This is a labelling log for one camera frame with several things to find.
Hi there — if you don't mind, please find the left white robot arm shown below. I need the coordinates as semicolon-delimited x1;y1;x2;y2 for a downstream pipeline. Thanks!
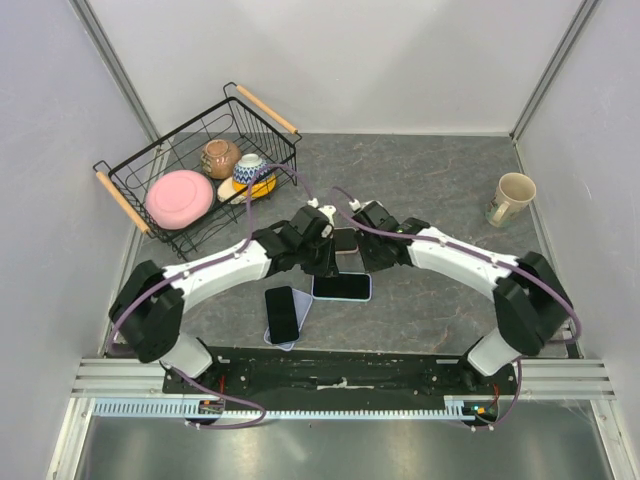
109;204;337;393

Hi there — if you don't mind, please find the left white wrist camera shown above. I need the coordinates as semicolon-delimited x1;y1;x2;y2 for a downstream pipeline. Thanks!
307;198;336;238

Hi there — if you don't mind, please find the blue patterned bowl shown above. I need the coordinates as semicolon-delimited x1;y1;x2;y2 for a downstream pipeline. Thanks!
232;153;269;186

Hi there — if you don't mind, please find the blue edged black phone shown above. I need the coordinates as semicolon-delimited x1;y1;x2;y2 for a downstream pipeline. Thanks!
265;286;299;345

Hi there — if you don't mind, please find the pink plate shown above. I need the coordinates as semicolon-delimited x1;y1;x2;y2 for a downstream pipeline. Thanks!
145;170;215;230

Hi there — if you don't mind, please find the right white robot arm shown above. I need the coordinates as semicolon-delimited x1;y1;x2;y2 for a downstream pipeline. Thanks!
349;200;575;394

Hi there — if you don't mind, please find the pink phone case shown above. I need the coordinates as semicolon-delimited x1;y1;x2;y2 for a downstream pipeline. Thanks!
332;226;360;257

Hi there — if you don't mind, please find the brown ceramic bowl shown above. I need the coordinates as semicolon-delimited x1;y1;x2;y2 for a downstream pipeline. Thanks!
201;139;242;180

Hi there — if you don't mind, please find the black wire basket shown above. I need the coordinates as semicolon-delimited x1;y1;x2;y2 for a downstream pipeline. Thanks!
93;82;302;260

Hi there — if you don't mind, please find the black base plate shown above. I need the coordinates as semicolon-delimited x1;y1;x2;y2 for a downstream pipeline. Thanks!
162;344;519;412

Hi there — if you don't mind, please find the light blue phone case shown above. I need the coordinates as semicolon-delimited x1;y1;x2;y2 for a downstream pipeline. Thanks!
311;271;374;303

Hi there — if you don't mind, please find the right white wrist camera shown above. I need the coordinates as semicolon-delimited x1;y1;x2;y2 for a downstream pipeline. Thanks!
349;199;367;213

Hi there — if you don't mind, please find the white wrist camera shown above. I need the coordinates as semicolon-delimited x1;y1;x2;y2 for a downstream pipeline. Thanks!
307;198;336;238
349;199;367;213

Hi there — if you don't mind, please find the grey cable duct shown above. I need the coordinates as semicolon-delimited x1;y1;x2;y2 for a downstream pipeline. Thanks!
93;398;489;421

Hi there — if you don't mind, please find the cream mug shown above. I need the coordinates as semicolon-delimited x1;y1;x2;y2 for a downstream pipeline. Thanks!
485;172;537;227

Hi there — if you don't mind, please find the lavender phone case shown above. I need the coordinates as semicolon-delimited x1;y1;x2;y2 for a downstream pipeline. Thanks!
264;287;313;351

